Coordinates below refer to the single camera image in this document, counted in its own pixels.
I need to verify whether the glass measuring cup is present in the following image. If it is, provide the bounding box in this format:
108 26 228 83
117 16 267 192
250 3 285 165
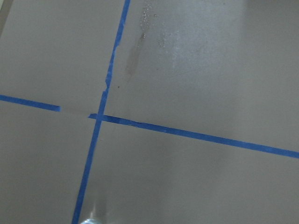
80 217 103 224

